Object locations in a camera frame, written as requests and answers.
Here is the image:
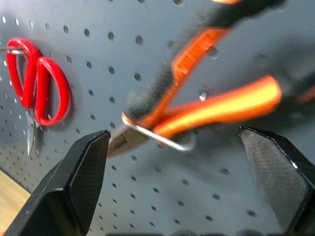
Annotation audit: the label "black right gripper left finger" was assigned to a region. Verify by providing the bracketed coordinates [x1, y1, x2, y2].
[4, 129, 111, 236]

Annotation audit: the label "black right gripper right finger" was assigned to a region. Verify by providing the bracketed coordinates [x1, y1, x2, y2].
[238, 125, 315, 236]

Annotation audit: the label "orange black handled pliers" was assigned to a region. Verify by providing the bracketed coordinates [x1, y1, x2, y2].
[107, 0, 315, 158]

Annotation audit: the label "grey perforated pegboard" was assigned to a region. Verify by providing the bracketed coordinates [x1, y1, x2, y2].
[0, 0, 315, 236]

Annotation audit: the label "silver metal pegboard hook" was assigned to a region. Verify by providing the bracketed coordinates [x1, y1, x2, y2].
[121, 112, 196, 152]
[0, 47, 28, 59]

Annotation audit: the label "red handled scissors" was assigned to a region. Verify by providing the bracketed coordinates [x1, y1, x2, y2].
[5, 37, 72, 157]

